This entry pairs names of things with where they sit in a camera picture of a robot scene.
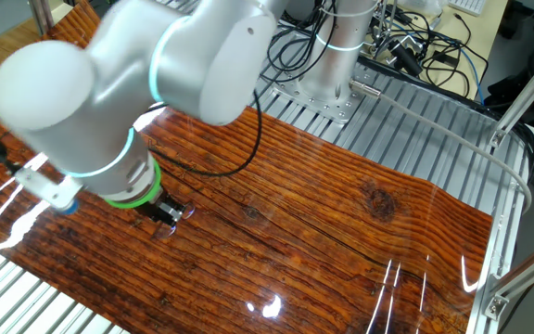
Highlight aluminium frame post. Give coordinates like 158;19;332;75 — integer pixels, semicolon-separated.
28;0;56;34
483;236;534;322
489;35;534;149

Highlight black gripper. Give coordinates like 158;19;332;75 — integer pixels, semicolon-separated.
134;189;187;229

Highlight beige desk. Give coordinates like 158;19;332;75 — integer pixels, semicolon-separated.
363;0;510;101

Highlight white keyboard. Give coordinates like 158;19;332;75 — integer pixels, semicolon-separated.
447;0;488;17

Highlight blue cable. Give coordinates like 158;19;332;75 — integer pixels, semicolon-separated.
459;47;486;105

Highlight thin dark-framed glasses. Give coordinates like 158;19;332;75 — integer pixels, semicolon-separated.
153;199;197;241

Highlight glossy wood-grain mat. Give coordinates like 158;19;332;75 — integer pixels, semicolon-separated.
0;0;494;334

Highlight black clamp device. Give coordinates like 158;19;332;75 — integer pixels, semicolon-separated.
385;34;425;78

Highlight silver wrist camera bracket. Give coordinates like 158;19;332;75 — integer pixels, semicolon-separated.
14;165;83;215

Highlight black cable tangle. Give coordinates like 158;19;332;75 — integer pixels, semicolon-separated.
368;0;490;99

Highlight green flange ring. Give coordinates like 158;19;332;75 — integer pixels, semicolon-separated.
104;160;164;210

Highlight grey cable with metal plug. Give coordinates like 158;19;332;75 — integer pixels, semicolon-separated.
349;78;534;213

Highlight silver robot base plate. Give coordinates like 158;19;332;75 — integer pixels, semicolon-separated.
260;27;375;125

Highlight black cable bundle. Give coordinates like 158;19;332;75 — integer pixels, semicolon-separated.
265;0;340;85

